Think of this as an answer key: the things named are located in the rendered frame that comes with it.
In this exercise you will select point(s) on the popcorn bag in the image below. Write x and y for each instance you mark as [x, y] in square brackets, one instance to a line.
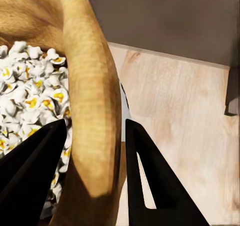
[97, 167]

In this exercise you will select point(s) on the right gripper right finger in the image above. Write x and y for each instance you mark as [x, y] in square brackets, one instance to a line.
[174, 205]

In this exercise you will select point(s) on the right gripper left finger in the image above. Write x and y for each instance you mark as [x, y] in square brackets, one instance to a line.
[26, 174]

